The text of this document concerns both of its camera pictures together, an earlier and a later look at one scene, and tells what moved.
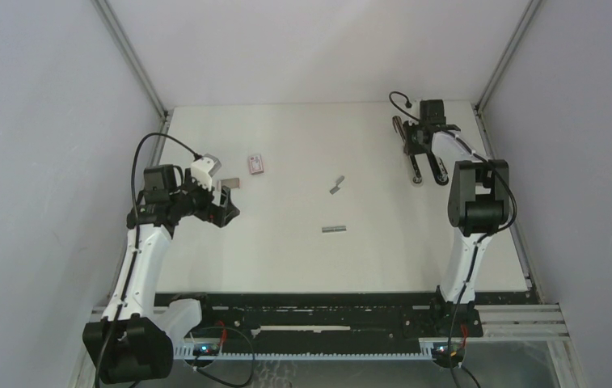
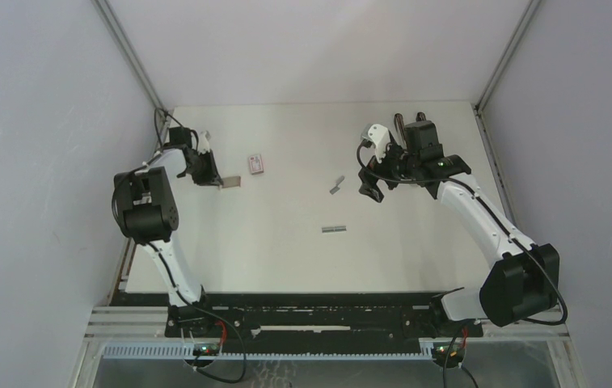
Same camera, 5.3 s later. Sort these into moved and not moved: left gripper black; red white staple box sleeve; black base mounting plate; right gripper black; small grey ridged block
Moved: right gripper black; left gripper black
Not moved: black base mounting plate; small grey ridged block; red white staple box sleeve
